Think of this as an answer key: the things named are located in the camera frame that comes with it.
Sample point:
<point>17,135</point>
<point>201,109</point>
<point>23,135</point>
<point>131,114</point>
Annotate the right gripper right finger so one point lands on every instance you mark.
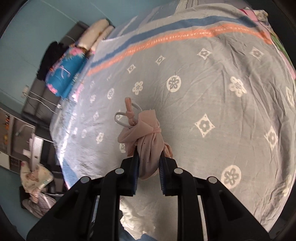
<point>178,182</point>

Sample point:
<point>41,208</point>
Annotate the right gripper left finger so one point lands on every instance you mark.
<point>119,182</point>

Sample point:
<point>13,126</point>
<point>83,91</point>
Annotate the pink cloth bundle with loop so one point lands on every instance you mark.
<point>143,133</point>

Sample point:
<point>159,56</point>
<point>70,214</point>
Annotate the white tissue pink cloth bundle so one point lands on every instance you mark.
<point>135,224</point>

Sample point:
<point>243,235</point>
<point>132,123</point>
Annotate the patterned cloth on floor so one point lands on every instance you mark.
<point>34,181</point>

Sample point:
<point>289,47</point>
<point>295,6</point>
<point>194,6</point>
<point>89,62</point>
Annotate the grey patterned bed cover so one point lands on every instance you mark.
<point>222,94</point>

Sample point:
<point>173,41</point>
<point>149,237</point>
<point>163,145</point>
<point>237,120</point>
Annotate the white bedside shelf unit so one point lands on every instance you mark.
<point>19,143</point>

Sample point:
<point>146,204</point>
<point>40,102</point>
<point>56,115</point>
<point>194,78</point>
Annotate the dark grey bed headboard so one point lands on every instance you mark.
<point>41,104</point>

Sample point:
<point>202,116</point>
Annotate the blue floral folded quilt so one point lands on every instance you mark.
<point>62,76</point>

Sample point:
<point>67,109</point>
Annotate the black garment on headboard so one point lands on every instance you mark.
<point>53,53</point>

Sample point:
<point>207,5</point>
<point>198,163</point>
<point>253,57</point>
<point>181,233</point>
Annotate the beige folded blanket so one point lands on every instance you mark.
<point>96,33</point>

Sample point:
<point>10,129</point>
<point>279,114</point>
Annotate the floral sheet at bed edge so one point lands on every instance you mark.
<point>260,17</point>

